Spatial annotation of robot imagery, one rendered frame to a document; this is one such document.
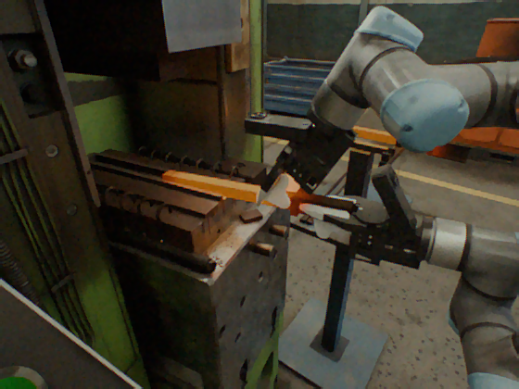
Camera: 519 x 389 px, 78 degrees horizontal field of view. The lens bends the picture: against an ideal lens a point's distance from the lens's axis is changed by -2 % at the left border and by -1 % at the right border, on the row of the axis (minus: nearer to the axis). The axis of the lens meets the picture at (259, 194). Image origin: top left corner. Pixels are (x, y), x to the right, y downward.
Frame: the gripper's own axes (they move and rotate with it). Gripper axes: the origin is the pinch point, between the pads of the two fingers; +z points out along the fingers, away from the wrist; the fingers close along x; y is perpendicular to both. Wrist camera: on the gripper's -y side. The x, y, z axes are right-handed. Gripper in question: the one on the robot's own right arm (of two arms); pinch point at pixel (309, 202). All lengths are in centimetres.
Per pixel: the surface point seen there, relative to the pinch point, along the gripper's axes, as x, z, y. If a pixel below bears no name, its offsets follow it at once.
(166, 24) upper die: -12.1, 16.5, -28.9
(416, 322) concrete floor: 79, -34, 103
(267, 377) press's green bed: 14, 16, 85
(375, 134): 46.6, -4.7, 1.4
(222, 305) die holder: -13.2, 11.5, 18.4
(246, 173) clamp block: 12.3, 19.2, 3.5
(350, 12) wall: 793, 168, -30
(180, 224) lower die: -11.5, 20.2, 3.4
